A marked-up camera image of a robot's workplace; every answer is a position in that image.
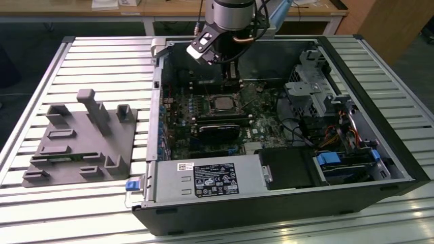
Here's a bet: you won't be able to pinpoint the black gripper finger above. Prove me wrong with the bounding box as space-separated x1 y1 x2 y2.
220 62 232 87
230 62 241 87

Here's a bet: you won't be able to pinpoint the silver CPU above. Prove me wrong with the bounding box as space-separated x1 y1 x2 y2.
212 95 234 109

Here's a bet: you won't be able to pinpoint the black RAM slot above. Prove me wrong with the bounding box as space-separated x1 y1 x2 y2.
194 114 253 122
190 88 245 95
189 82 244 88
196 118 253 127
189 79 244 84
189 85 244 92

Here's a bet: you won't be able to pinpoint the CPU socket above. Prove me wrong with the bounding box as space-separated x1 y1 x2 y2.
208 94 241 114

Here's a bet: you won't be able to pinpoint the grey metal disk bay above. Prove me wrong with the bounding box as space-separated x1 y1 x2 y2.
283 49 360 120

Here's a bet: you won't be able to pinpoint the pale blue teach pendant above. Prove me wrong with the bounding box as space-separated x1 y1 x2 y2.
265 0 292 39

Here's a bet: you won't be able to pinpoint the green motherboard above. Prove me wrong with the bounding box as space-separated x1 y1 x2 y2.
158 81 295 161

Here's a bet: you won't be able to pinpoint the black graphics card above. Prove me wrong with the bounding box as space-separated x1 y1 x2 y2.
197 124 241 141

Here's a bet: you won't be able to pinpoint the wooden desk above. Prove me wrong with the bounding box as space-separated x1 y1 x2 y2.
0 0 349 35

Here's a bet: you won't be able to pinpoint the silver chipset heatsink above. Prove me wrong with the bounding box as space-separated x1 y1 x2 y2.
244 142 265 153

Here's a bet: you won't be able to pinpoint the black optical drive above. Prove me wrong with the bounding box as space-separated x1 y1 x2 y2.
257 148 328 191

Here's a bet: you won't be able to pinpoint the hard disk in blue carrier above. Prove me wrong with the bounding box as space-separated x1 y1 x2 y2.
313 151 369 182

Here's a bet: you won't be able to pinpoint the silver power supply unit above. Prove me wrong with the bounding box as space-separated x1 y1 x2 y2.
141 159 264 206

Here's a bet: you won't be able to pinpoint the wooden cabinet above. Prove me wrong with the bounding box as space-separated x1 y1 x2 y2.
335 0 434 67

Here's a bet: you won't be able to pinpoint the grey parts rack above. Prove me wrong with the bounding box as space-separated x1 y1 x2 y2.
19 88 140 189

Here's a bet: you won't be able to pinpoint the black PC case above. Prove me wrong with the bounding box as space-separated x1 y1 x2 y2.
130 35 431 236

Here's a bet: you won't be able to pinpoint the green RAM stick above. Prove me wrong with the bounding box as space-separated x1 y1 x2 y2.
42 155 84 162

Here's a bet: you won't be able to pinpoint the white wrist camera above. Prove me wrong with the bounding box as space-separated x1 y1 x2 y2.
185 29 221 66

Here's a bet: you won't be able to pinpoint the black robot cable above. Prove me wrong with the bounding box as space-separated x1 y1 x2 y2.
216 0 272 64

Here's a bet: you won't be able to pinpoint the orange yellow power wires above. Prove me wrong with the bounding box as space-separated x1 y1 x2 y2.
317 126 360 149

